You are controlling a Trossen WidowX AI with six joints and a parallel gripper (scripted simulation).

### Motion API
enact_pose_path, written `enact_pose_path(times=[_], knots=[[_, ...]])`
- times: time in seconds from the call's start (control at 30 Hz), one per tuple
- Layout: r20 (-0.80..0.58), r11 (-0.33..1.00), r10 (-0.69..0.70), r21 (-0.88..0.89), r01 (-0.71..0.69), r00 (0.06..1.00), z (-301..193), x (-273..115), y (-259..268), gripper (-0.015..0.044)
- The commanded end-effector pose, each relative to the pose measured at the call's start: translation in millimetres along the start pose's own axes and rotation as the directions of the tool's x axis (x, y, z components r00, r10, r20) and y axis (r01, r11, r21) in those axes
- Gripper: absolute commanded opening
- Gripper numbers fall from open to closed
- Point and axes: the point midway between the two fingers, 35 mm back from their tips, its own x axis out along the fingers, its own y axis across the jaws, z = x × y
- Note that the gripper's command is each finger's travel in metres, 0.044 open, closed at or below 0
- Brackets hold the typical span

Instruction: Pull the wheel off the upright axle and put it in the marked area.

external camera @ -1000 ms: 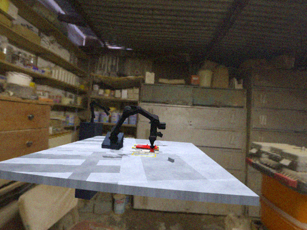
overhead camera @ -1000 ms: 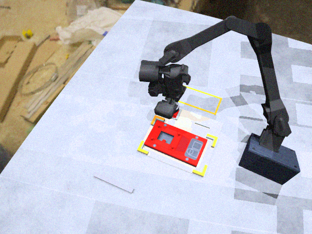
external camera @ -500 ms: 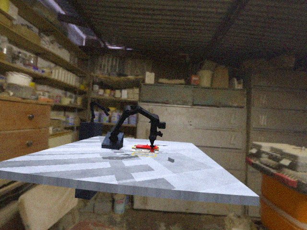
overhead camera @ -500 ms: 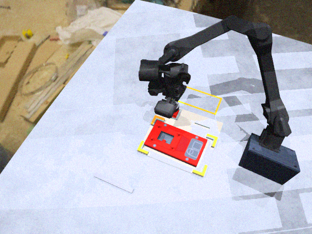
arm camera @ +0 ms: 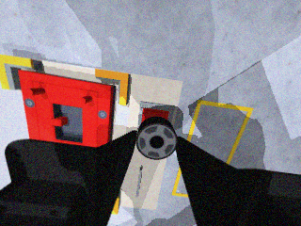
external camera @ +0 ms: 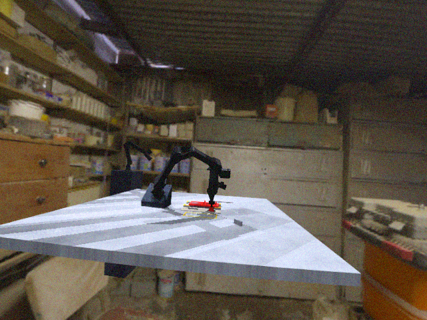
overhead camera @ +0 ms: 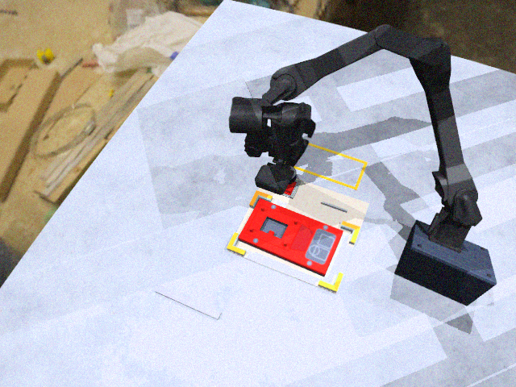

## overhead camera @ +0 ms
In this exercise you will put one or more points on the red rectangular plate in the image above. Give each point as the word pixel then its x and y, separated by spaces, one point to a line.
pixel 291 236

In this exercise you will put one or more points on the black rubber tyre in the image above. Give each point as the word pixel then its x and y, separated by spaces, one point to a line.
pixel 294 176

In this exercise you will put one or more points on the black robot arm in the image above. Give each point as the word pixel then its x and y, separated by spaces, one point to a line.
pixel 430 58

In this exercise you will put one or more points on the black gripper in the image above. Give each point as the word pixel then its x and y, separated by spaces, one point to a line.
pixel 276 177

